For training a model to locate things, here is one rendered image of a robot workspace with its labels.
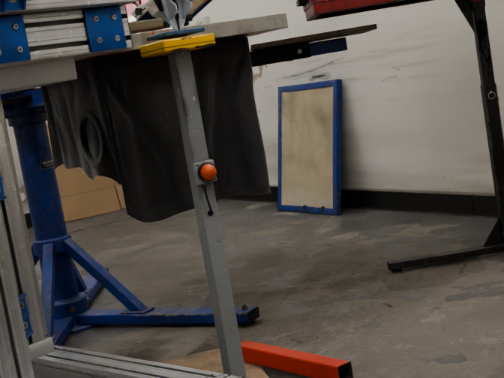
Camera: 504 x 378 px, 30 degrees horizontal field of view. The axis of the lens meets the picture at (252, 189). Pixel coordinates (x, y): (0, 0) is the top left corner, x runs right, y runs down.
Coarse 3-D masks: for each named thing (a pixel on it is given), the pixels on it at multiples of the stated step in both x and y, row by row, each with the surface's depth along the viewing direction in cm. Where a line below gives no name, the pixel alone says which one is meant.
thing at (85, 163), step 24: (48, 96) 267; (72, 96) 250; (96, 96) 232; (48, 120) 272; (72, 120) 252; (96, 120) 235; (72, 144) 259; (96, 144) 241; (72, 168) 263; (96, 168) 242
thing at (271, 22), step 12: (204, 24) 234; (216, 24) 235; (228, 24) 237; (240, 24) 239; (252, 24) 240; (264, 24) 242; (276, 24) 244; (132, 36) 224; (144, 36) 226; (216, 36) 235; (228, 36) 238; (132, 48) 224
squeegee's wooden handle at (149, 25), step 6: (132, 24) 284; (138, 24) 285; (144, 24) 286; (150, 24) 286; (156, 24) 287; (162, 24) 288; (132, 30) 284; (138, 30) 285; (144, 30) 286; (150, 30) 288
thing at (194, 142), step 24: (144, 48) 211; (168, 48) 203; (192, 48) 206; (192, 72) 211; (192, 96) 211; (192, 120) 211; (192, 144) 211; (192, 168) 213; (192, 192) 215; (216, 216) 215; (216, 240) 215; (216, 264) 215; (216, 288) 215; (216, 312) 218; (240, 360) 219
